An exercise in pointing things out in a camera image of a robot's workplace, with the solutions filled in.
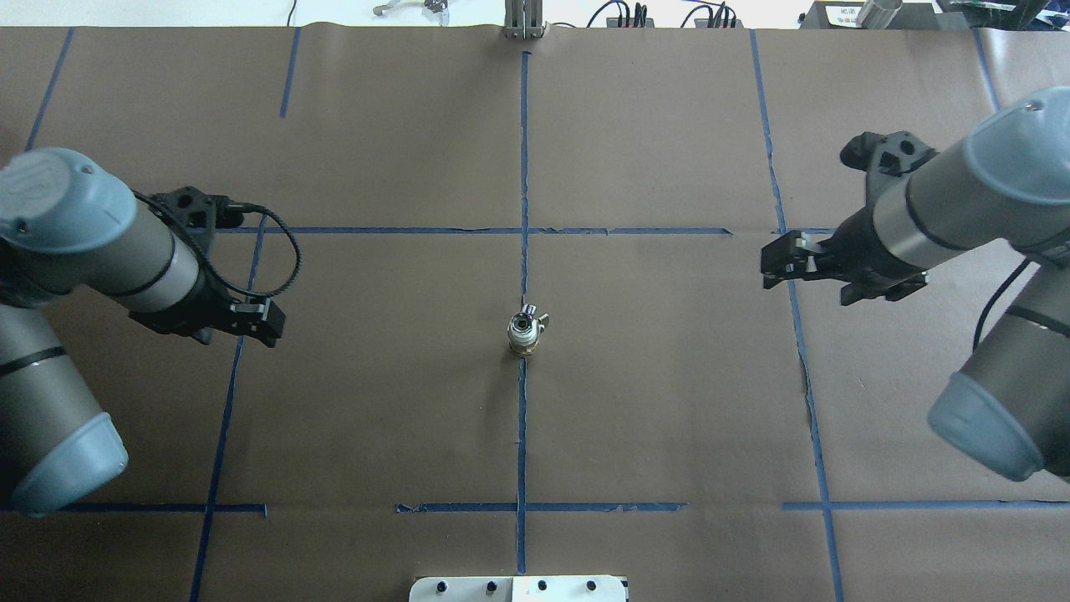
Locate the aluminium frame post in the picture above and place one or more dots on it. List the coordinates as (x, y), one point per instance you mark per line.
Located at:
(523, 19)

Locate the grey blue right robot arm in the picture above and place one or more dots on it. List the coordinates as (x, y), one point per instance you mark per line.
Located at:
(1003, 182)

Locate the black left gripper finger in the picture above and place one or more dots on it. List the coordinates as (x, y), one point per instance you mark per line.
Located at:
(260, 319)

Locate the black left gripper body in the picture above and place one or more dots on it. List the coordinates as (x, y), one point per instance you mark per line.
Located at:
(197, 306)

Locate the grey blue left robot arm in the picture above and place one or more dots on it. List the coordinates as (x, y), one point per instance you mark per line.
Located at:
(68, 224)

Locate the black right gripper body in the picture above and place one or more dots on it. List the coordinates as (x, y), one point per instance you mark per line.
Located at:
(857, 242)

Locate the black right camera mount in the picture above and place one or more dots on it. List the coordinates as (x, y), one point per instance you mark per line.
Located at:
(885, 159)

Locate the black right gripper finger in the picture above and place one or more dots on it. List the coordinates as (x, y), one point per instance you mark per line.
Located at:
(793, 255)
(854, 292)

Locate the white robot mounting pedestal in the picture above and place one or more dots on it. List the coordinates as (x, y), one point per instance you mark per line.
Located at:
(583, 587)

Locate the chrome tee pipe fitting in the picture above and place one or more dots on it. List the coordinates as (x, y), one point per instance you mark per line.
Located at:
(528, 319)

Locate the white brass PPR valve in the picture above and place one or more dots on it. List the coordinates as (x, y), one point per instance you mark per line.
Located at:
(523, 344)

